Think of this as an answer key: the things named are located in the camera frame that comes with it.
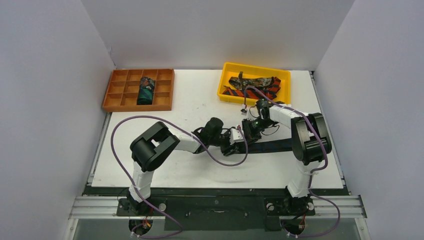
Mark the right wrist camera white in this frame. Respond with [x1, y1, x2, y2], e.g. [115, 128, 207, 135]
[240, 104, 247, 114]

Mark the orange black striped tie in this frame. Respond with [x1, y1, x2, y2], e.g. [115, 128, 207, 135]
[222, 76, 281, 100]

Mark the rolled green patterned tie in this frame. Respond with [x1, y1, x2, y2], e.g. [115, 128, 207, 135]
[136, 76, 156, 105]

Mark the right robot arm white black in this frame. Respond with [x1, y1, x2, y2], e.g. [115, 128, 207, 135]
[241, 99, 332, 215]

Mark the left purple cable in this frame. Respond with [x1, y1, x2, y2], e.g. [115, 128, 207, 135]
[109, 115, 249, 240]

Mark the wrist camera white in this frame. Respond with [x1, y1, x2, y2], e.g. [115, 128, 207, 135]
[240, 104, 247, 114]
[229, 125, 245, 145]

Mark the navy striped tie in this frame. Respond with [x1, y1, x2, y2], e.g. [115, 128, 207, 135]
[247, 138, 292, 154]

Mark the yellow plastic tray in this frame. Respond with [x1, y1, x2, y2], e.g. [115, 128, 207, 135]
[217, 62, 291, 106]

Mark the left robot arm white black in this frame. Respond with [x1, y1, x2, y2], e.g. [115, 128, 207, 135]
[126, 117, 248, 215]

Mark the aluminium frame rail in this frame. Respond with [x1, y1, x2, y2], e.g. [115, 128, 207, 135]
[68, 195, 366, 220]

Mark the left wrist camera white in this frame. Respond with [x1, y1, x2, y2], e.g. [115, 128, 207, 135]
[229, 125, 245, 145]

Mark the purple cable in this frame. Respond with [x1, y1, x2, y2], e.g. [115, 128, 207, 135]
[241, 85, 341, 239]
[109, 115, 249, 240]

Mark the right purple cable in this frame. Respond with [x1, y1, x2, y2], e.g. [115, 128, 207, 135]
[241, 85, 341, 239]

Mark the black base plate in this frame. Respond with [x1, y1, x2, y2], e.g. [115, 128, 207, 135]
[82, 186, 350, 232]

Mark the orange wooden divider tray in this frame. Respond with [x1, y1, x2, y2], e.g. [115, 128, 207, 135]
[102, 68, 175, 113]

